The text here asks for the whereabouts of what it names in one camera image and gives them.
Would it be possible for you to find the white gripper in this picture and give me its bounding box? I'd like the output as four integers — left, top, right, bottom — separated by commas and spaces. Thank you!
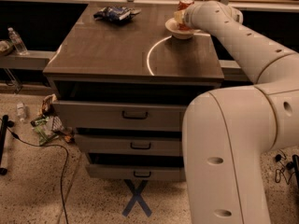
174, 5, 195, 28

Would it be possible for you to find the orange soda can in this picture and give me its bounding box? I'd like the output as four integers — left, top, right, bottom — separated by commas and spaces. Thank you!
178, 0, 194, 31

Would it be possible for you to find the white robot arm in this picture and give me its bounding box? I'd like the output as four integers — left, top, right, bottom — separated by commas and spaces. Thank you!
175, 1, 299, 224

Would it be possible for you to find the white paper bowl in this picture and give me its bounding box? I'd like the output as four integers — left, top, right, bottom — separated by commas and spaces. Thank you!
165, 18, 199, 40

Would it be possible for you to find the bowl on left ledge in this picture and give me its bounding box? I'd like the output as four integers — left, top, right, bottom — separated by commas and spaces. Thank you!
0, 40, 14, 57

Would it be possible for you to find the blue chip bag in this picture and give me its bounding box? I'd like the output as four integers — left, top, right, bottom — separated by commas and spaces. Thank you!
93, 7, 141, 22

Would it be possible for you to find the grey drawer cabinet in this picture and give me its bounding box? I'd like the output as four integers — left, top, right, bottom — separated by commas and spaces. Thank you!
44, 4, 224, 169

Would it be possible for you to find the top grey drawer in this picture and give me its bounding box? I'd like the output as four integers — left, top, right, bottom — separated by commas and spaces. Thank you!
53, 101, 186, 132

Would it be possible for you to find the grey drawer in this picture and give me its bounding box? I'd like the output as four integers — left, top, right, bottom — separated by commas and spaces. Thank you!
86, 164, 185, 182
75, 134, 182, 157
53, 101, 186, 132

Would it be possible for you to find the middle grey drawer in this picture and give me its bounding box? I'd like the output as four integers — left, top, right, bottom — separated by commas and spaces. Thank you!
75, 134, 182, 157

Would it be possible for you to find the bottom grey drawer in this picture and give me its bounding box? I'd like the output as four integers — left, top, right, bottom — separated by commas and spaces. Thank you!
86, 164, 185, 182

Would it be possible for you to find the brown snack bag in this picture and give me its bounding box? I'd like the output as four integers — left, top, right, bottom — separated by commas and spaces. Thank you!
41, 94, 57, 115

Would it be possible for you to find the clear water bottle on ledge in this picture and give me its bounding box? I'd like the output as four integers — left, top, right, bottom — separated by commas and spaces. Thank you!
8, 27, 28, 55

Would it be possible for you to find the green snack bag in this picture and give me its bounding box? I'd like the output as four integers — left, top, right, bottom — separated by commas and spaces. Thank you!
31, 116, 58, 146

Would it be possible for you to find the small water bottle on floor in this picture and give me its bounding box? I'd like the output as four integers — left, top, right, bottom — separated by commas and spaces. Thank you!
16, 102, 27, 122

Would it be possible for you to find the blue tape cross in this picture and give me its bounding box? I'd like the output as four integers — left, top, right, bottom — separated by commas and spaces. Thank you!
122, 179, 152, 217

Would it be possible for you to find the black stand left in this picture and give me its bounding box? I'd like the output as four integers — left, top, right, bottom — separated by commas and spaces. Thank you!
0, 115, 14, 176

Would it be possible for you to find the black power adapter cable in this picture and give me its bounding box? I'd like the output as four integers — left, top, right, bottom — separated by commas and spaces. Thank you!
274, 149, 299, 185

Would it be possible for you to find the black floor cable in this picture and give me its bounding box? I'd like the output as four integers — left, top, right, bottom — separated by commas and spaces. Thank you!
0, 117, 70, 224

